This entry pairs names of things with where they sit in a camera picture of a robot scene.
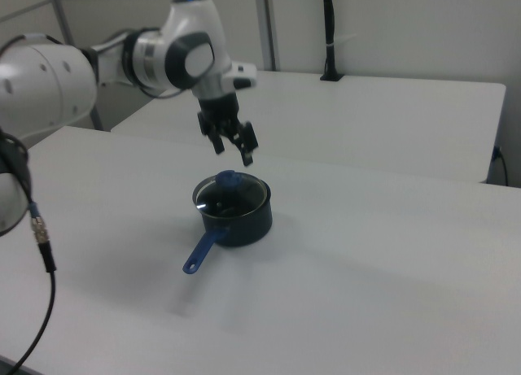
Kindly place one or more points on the white side table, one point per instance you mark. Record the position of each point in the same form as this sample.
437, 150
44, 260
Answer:
366, 119

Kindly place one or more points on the glass lid with blue knob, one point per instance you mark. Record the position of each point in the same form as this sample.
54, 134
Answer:
228, 180

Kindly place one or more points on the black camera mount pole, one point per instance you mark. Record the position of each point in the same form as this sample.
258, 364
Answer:
329, 25

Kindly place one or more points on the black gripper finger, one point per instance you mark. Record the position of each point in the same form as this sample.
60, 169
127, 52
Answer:
217, 141
247, 145

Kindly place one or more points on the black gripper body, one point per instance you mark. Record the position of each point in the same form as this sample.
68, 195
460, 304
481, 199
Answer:
220, 108

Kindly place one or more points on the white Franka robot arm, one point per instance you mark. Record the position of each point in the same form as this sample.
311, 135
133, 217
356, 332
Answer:
191, 25

